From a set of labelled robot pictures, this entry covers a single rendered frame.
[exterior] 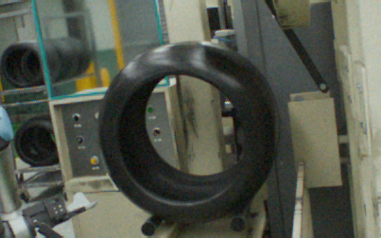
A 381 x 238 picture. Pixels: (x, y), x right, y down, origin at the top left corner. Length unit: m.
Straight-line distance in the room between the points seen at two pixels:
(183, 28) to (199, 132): 0.37
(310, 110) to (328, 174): 0.23
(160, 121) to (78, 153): 0.42
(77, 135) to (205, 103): 0.75
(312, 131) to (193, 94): 0.44
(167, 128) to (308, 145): 0.70
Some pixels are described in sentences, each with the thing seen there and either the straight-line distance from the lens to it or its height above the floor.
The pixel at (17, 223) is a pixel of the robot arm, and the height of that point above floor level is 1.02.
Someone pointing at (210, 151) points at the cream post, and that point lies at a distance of 1.91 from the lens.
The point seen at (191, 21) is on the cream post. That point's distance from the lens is 1.86.
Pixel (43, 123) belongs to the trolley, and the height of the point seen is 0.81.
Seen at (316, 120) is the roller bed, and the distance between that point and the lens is 1.78.
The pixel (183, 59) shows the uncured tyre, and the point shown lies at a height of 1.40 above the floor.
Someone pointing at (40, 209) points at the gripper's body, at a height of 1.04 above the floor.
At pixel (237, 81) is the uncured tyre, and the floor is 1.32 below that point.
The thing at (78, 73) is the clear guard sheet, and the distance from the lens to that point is 2.32.
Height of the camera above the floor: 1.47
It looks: 9 degrees down
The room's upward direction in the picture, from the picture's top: 8 degrees counter-clockwise
